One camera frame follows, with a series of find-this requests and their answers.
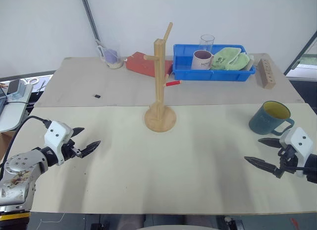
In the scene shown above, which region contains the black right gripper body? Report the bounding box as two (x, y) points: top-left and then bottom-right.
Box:
(273, 145), (299, 179)

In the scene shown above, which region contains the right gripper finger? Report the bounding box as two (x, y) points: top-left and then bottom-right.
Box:
(258, 138), (282, 149)
(244, 156), (281, 176)

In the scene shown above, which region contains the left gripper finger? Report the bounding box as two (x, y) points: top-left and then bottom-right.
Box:
(79, 140), (102, 158)
(71, 127), (85, 139)

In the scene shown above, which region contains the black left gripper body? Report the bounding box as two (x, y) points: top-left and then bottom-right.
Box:
(61, 138), (83, 163)

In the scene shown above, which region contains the wooden mug tree stand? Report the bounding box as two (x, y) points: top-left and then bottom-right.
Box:
(143, 22), (177, 134)

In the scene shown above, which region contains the clear measuring cup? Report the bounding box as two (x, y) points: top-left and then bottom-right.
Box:
(96, 40), (125, 70)

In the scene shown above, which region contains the teal enamel mug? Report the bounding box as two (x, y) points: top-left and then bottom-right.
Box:
(248, 100), (296, 136)

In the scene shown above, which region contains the thin dark tool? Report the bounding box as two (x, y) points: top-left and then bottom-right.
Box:
(36, 81), (47, 95)

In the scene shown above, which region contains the wooden block with holes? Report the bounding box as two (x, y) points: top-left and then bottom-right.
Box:
(256, 58), (276, 90)

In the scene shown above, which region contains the white plastic tray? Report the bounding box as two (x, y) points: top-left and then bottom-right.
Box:
(0, 101), (28, 134)

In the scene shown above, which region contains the grey blue device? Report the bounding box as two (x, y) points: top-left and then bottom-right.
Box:
(6, 79), (34, 101)

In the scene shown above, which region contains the blue plastic bin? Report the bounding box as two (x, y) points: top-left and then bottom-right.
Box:
(172, 44), (257, 83)

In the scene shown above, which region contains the red brick block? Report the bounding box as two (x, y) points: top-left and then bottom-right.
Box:
(125, 51), (173, 79)

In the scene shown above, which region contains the green cloth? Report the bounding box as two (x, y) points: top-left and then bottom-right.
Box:
(210, 47), (251, 71)

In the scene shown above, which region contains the white mug brown inside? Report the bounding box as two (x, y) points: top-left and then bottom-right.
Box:
(191, 49), (215, 71)

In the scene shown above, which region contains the grey threaded metal rod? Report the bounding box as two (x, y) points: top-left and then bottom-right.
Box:
(80, 0), (103, 44)

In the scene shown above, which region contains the clear drinking glass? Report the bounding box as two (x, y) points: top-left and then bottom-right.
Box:
(200, 34), (215, 53)

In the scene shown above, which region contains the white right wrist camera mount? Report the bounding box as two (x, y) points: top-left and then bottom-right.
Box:
(279, 127), (314, 178)

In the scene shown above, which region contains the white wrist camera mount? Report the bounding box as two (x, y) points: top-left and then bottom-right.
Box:
(279, 127), (314, 178)
(44, 120), (74, 166)

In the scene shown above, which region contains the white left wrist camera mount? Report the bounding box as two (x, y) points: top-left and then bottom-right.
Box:
(44, 120), (74, 166)

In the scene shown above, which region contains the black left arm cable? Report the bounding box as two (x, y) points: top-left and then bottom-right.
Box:
(0, 115), (52, 171)

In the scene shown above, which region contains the black window frame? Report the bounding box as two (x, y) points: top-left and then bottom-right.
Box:
(283, 29), (317, 79)

